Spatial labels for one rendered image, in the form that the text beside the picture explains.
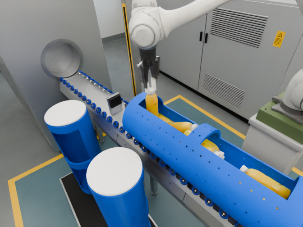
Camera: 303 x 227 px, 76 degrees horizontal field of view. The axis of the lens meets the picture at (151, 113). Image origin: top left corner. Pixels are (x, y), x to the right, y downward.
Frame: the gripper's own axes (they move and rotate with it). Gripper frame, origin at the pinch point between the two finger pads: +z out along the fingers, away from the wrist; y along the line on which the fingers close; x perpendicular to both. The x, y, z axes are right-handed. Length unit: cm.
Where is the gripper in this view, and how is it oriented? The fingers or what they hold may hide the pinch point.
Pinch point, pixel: (150, 86)
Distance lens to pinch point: 100.7
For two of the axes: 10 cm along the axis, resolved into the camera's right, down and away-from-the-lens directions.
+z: 0.6, 7.7, 6.3
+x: 6.8, 4.3, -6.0
